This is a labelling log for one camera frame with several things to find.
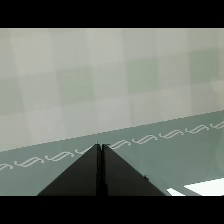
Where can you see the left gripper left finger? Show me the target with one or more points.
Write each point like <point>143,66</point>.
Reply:
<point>80,178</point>

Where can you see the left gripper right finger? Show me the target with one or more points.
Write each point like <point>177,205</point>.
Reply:
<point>126,178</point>

